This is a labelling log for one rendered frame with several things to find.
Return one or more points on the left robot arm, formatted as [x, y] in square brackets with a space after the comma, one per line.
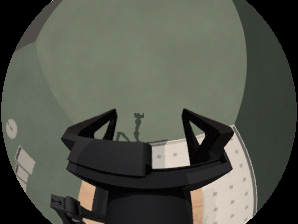
[67, 207]

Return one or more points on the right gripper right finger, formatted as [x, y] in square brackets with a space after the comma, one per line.
[217, 135]

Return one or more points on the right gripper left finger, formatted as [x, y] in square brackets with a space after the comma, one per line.
[88, 127]

